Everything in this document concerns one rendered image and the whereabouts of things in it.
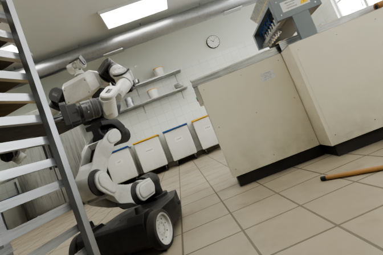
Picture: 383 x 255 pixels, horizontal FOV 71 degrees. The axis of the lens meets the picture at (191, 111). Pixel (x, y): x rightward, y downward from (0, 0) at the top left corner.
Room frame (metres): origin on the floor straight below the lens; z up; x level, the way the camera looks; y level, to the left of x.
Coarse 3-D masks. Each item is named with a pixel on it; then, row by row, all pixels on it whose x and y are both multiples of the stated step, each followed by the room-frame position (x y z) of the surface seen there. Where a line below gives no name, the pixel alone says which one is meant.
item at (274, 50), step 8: (272, 48) 2.04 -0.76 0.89; (280, 48) 2.04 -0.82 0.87; (256, 56) 2.05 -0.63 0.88; (264, 56) 2.05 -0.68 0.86; (232, 64) 2.05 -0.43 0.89; (240, 64) 2.05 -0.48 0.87; (248, 64) 2.05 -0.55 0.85; (216, 72) 2.06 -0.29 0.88; (224, 72) 2.06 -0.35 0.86; (192, 80) 2.06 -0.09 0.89; (200, 80) 2.06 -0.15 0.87; (208, 80) 2.06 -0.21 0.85
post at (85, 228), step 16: (16, 16) 1.05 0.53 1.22; (16, 32) 1.03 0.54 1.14; (32, 64) 1.05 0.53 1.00; (32, 80) 1.03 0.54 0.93; (48, 112) 1.05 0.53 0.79; (48, 128) 1.03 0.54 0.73; (64, 160) 1.04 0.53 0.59; (64, 176) 1.03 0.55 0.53; (80, 208) 1.04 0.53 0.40; (80, 224) 1.03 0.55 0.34
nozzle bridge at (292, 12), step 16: (272, 0) 1.84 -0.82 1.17; (288, 0) 1.84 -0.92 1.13; (304, 0) 1.83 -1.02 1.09; (320, 0) 1.83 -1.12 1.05; (272, 16) 2.11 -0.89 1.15; (288, 16) 1.84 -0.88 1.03; (304, 16) 1.83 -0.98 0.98; (256, 32) 2.43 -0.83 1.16; (272, 32) 2.11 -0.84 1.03; (288, 32) 2.30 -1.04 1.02; (304, 32) 1.84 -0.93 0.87
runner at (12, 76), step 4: (0, 72) 0.94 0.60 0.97; (4, 72) 0.95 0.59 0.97; (8, 72) 0.97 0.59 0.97; (12, 72) 0.99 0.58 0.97; (16, 72) 1.00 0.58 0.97; (20, 72) 1.02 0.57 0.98; (0, 76) 0.94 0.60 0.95; (4, 76) 0.95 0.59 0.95; (8, 76) 0.96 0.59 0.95; (12, 76) 0.98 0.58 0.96; (16, 76) 1.00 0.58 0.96; (20, 76) 1.01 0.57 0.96; (24, 76) 1.03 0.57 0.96; (0, 80) 0.95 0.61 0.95; (4, 80) 0.97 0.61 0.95; (8, 80) 0.98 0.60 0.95; (12, 80) 0.99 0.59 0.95; (16, 80) 1.00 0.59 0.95; (20, 80) 1.02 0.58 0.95; (24, 80) 1.03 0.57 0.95
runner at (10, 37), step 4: (0, 32) 0.99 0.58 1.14; (4, 32) 1.01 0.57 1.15; (8, 32) 1.02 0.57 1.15; (0, 36) 0.99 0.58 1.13; (4, 36) 1.00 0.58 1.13; (8, 36) 1.02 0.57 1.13; (12, 36) 1.04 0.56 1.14; (4, 40) 1.02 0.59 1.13; (8, 40) 1.03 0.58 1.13; (12, 40) 1.05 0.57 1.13
